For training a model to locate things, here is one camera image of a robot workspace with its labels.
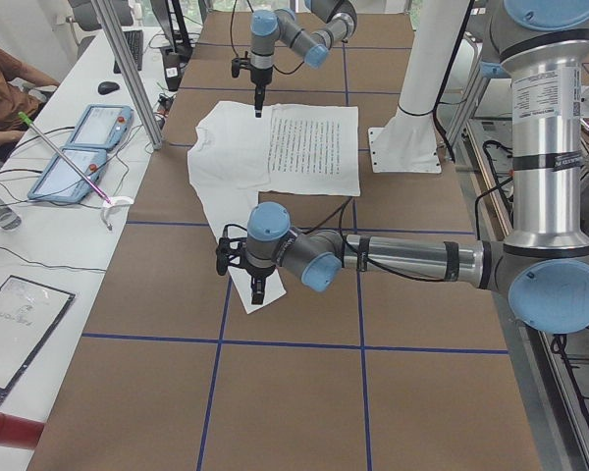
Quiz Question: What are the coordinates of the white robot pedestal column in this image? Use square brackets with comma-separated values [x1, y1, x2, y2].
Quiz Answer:
[397, 1, 472, 131]

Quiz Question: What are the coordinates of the grey aluminium frame post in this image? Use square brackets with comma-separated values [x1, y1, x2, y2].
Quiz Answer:
[91, 0, 163, 150]

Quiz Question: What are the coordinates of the lower blue teach pendant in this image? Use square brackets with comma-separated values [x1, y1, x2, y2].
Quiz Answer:
[27, 147, 107, 203]

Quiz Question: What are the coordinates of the white curved hook tool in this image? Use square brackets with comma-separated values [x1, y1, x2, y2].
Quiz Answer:
[100, 196, 134, 232]

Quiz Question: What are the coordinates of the red cylinder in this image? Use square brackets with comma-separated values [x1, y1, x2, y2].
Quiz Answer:
[0, 412, 45, 449]

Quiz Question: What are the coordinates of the black framed document sleeve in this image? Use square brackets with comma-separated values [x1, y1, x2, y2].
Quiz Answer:
[0, 275, 76, 405]

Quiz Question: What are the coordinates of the black keyboard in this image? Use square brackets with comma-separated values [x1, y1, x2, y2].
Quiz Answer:
[123, 29, 143, 72]

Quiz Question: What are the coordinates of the person in brown shirt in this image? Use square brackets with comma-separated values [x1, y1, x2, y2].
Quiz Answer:
[0, 48, 60, 162]

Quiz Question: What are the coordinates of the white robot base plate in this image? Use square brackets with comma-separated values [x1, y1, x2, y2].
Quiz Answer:
[367, 125, 442, 174]

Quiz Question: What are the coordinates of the white long-sleeve printed shirt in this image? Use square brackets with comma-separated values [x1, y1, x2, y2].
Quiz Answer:
[187, 101, 360, 292]

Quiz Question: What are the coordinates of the blue teach pendant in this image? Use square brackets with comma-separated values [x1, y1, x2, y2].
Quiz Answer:
[27, 147, 107, 203]
[66, 104, 134, 150]

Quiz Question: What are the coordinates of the upper blue teach pendant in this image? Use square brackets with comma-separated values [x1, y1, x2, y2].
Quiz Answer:
[66, 104, 134, 150]

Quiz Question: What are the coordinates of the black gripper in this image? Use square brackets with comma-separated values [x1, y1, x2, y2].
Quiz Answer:
[250, 67, 274, 118]
[244, 263, 276, 305]

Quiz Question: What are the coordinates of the black computer mouse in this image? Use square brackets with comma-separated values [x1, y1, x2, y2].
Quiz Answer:
[97, 80, 120, 95]

